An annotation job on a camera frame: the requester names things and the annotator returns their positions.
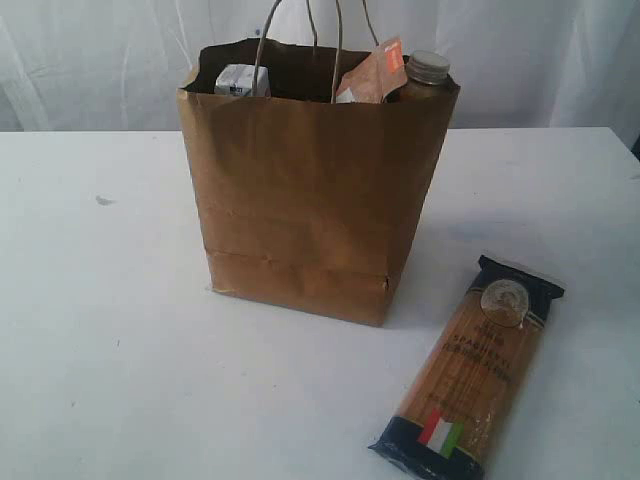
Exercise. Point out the small blue white milk carton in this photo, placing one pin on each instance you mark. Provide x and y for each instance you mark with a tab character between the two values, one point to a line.
237	80

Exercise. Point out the yellow grain bottle white cap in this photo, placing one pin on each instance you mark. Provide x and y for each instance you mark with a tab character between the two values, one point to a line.
427	76

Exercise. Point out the brown kraft pouch orange label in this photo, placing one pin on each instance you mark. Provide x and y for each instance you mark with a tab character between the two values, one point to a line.
378	75

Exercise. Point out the spaghetti package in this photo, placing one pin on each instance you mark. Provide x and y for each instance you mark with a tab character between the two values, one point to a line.
450	419

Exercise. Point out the brown paper shopping bag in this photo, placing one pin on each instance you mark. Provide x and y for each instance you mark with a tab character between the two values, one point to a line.
304	202

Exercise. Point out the white backdrop curtain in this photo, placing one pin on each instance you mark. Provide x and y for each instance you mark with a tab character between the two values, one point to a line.
115	65

